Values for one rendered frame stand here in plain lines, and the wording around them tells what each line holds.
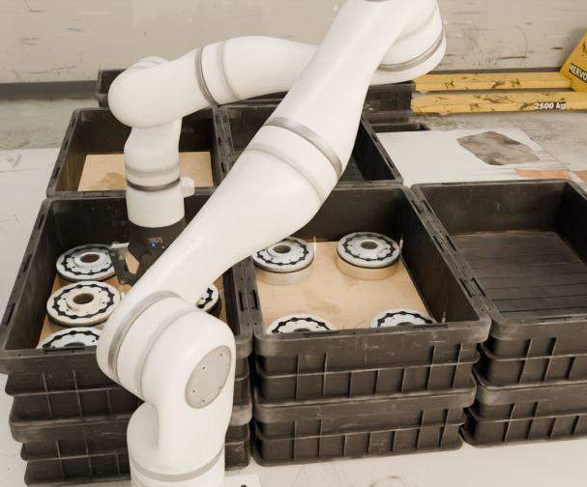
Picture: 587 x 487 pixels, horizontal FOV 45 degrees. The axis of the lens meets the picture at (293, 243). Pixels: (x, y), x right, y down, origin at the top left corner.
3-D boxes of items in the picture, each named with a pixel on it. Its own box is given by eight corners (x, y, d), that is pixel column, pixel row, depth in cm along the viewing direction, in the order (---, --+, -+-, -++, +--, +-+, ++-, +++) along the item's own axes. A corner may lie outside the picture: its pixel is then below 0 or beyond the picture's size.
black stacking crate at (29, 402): (252, 415, 90) (252, 345, 84) (8, 435, 86) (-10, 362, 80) (231, 251, 123) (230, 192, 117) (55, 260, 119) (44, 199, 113)
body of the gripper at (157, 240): (118, 222, 92) (125, 281, 97) (184, 223, 92) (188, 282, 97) (129, 195, 99) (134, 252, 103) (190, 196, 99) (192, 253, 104)
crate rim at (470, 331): (492, 341, 89) (496, 326, 88) (254, 358, 85) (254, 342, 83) (405, 195, 123) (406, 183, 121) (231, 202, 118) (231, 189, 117)
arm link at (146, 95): (91, 85, 82) (197, 57, 78) (122, 63, 89) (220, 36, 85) (115, 140, 85) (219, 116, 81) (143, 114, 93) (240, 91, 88)
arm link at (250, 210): (272, 169, 76) (346, 198, 71) (117, 384, 68) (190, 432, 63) (244, 113, 68) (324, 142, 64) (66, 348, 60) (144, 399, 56)
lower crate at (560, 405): (662, 439, 104) (689, 376, 97) (467, 456, 99) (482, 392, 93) (542, 284, 137) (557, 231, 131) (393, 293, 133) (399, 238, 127)
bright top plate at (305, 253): (319, 268, 111) (319, 265, 111) (255, 273, 109) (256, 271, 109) (305, 236, 120) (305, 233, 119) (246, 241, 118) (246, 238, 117)
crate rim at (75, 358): (253, 358, 85) (254, 342, 83) (-9, 376, 81) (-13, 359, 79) (231, 202, 118) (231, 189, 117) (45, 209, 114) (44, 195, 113)
